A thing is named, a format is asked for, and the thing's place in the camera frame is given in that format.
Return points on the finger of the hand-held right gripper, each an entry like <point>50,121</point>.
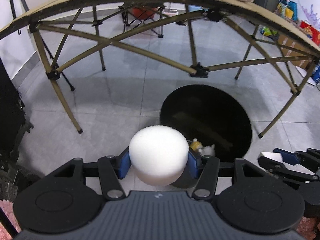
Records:
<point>290,157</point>
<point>271,166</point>

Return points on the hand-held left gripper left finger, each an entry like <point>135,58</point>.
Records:
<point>125,166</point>

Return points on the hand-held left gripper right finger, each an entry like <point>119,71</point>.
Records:
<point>193,165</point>

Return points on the white plush toy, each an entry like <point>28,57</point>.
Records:
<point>207,150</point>

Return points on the white round sponge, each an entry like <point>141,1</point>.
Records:
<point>157,150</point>

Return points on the black trash bin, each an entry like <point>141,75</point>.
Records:
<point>207,110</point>

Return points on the person's pink fluffy right leg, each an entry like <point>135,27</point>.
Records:
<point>311,230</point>

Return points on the person's pink fluffy leg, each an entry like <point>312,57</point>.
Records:
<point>7,220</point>
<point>311,230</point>

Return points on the white flat box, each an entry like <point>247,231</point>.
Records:
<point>303,73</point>

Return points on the blue white packet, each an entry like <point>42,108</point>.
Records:
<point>317,75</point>

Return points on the black tripod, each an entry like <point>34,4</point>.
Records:
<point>71,86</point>

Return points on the large cardboard box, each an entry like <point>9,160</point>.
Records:
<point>292,50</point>

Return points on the red gift box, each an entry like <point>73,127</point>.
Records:
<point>310,32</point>

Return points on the green snack bag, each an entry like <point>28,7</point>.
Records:
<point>268,31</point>

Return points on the person's pink fluffy left leg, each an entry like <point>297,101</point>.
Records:
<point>7,220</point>

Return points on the black fabric case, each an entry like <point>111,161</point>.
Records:
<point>10,105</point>

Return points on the black folding chair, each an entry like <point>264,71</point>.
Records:
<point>140,22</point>

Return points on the blue gift bag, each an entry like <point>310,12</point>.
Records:
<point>293,11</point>

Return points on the teal yellow gift bag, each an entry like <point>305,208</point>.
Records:
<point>282,8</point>

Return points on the tan folding table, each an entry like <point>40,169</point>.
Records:
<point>75,0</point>

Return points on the purple wall decoration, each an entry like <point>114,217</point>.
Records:
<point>312,15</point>

